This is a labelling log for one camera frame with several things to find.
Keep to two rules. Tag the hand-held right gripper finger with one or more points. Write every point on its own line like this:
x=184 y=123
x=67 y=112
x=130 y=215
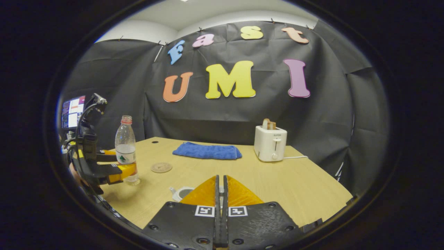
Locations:
x=225 y=215
x=216 y=215

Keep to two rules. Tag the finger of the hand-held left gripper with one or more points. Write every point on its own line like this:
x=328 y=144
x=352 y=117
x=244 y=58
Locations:
x=108 y=156
x=123 y=172

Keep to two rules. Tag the clear plastic water bottle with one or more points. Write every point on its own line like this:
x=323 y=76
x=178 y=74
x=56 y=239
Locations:
x=125 y=149

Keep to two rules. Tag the round wooden coaster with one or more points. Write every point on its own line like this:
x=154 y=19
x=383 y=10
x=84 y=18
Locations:
x=161 y=167

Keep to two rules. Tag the white ceramic teacup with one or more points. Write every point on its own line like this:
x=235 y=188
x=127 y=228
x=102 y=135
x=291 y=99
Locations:
x=180 y=193

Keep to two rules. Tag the computer monitor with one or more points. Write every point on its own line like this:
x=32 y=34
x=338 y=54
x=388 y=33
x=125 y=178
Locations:
x=73 y=111

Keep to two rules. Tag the blue towel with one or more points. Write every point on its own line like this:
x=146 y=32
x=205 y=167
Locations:
x=208 y=151

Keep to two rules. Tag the white toaster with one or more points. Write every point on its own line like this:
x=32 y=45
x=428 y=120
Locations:
x=270 y=144

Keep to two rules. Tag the bread slice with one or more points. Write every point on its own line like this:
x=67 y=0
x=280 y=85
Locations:
x=269 y=124

